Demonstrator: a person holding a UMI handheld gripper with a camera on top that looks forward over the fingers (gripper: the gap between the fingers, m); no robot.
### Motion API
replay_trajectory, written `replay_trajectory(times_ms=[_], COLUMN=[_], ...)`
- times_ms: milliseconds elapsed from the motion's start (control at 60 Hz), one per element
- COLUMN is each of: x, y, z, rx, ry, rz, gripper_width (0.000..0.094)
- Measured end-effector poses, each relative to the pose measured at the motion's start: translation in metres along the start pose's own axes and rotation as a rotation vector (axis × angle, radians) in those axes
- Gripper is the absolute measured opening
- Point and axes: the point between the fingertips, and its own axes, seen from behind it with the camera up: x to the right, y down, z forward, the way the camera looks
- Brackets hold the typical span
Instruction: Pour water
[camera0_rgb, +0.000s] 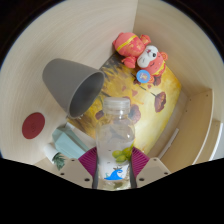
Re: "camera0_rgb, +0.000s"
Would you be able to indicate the yellow poppy flower painting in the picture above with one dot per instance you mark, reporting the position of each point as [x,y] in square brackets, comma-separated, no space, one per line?
[153,116]

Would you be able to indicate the white light bar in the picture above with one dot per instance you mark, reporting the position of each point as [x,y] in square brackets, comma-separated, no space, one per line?
[169,143]

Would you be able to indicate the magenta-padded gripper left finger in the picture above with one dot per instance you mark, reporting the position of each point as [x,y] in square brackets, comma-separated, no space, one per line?
[75,171]

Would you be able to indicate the grey mug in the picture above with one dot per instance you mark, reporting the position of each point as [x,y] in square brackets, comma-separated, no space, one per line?
[63,80]

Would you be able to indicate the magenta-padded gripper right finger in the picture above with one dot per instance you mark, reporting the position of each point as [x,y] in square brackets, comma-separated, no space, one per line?
[151,170]

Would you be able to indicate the teal faceted vase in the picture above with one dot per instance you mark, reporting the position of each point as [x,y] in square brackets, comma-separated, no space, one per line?
[68,143]

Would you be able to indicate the red plush toy figure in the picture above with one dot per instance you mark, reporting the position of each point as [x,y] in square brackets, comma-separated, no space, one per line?
[136,50]

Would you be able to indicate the clear plastic water bottle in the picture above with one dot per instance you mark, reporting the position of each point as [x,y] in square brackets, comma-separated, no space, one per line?
[115,140]

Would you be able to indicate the flat round red coaster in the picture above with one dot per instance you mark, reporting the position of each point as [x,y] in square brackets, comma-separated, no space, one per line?
[33,125]

